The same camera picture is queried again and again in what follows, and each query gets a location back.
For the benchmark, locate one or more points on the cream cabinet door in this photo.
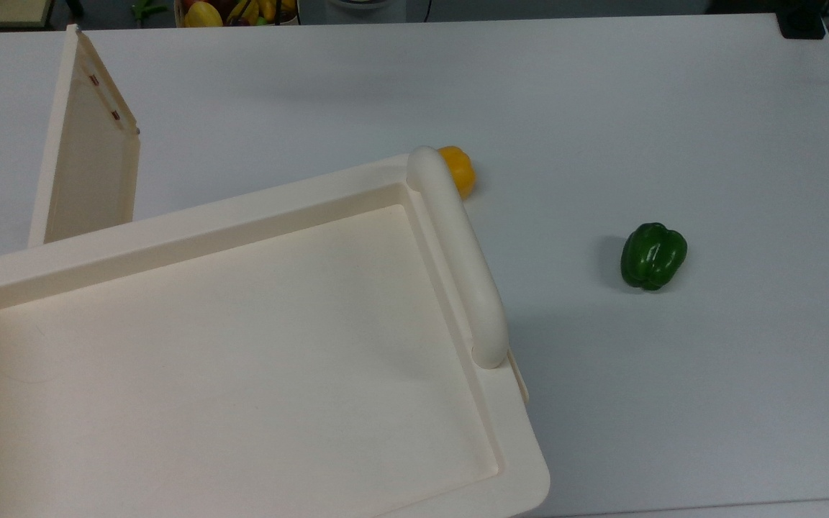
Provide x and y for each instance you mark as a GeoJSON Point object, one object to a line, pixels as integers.
{"type": "Point", "coordinates": [87, 165]}

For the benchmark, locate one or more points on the cream plastic toy cabinet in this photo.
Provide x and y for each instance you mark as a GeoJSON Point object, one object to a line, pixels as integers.
{"type": "Point", "coordinates": [242, 345]}

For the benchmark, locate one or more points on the yellow toy bell pepper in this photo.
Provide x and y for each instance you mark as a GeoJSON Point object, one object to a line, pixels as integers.
{"type": "Point", "coordinates": [460, 170]}

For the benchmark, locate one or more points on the green toy bell pepper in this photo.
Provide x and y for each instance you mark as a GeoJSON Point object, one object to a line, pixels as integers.
{"type": "Point", "coordinates": [652, 255]}

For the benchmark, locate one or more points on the basket of toy fruit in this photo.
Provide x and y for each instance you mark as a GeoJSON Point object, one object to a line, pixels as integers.
{"type": "Point", "coordinates": [236, 11]}

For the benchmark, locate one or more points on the green toy vegetable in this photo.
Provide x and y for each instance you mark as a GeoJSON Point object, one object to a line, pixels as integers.
{"type": "Point", "coordinates": [147, 9]}

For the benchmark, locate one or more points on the black table clamp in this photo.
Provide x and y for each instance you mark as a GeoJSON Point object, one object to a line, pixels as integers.
{"type": "Point", "coordinates": [802, 27]}

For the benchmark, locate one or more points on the wooden board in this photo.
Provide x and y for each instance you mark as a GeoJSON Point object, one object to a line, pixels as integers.
{"type": "Point", "coordinates": [1, 12]}

